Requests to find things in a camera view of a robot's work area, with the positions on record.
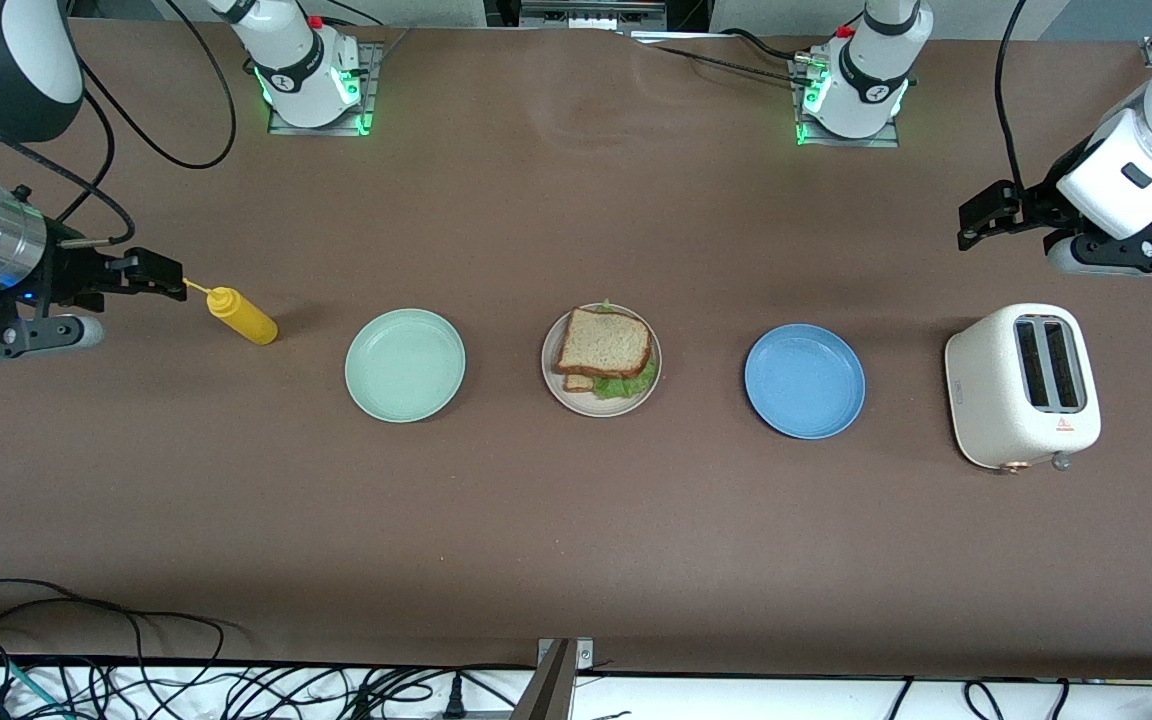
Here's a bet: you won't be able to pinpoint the yellow mustard squeeze bottle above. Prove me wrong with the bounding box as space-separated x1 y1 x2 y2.
184 278 279 347

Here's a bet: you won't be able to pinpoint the green lettuce leaf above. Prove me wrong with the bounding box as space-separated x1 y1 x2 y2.
591 298 659 401

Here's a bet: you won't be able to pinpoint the blue plate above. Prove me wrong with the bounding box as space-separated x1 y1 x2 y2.
744 323 867 440

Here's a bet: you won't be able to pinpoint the pale green plate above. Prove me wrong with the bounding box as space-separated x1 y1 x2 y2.
344 308 467 424

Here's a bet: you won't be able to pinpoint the beige plate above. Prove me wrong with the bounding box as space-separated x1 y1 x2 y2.
541 303 663 418

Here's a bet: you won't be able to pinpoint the white two-slot toaster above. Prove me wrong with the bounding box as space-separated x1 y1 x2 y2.
944 303 1103 473

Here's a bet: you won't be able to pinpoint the grey metal device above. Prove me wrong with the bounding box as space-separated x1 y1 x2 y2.
519 0 669 31

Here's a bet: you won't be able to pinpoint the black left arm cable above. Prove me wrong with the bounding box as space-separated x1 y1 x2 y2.
994 0 1027 191

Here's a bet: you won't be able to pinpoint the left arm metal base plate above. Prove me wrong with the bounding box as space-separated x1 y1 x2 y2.
791 55 902 149

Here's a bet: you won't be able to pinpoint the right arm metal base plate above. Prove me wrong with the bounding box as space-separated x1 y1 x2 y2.
268 40 383 137

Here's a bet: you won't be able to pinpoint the thick black cable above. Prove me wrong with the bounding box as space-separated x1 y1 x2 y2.
721 28 807 61

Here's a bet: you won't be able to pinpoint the black braided cable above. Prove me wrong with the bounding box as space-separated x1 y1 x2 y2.
648 45 805 87

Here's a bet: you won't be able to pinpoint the long looped black cable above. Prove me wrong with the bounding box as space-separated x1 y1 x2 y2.
0 578 237 666

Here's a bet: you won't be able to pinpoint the tangled black cables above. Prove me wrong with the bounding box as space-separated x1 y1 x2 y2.
66 660 537 720

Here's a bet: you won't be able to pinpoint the grey metal table bracket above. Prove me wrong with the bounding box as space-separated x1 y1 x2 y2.
511 637 595 720

